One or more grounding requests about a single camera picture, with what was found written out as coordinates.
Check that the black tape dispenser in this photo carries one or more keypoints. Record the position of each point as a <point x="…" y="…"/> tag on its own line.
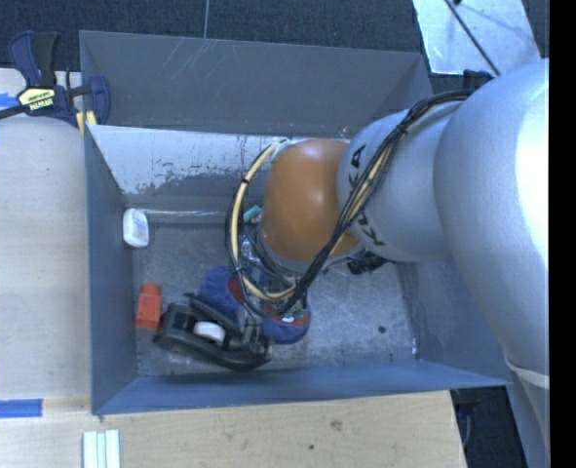
<point x="197" y="341"/>

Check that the grey metal bin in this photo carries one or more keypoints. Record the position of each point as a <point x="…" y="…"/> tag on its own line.
<point x="209" y="90"/>

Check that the blue and red round toy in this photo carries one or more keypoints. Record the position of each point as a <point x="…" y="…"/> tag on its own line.
<point x="218" y="290"/>

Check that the pale wood flat board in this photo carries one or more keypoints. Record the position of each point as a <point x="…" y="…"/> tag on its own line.
<point x="41" y="261"/>

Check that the orange block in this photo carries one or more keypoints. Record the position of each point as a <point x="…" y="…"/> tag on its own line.
<point x="148" y="306"/>

